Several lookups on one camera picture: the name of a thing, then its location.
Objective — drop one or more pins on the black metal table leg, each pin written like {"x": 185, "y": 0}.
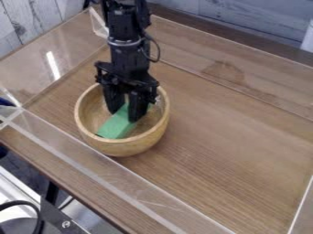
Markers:
{"x": 53, "y": 193}

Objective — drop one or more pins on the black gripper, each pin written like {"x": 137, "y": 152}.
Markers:
{"x": 126, "y": 76}

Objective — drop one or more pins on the black bracket with screw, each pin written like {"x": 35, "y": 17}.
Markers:
{"x": 57, "y": 222}

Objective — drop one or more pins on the green rectangular block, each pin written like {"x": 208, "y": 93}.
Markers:
{"x": 117, "y": 126}

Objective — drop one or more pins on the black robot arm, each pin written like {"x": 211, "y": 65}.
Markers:
{"x": 128, "y": 19}

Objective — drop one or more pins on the blue object at edge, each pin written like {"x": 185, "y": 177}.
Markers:
{"x": 6, "y": 102}

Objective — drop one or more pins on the brown wooden bowl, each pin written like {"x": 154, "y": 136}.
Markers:
{"x": 92, "y": 114}

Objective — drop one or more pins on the white object at right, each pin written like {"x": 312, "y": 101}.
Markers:
{"x": 308, "y": 41}

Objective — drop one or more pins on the clear acrylic tray walls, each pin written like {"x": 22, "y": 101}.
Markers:
{"x": 231, "y": 171}

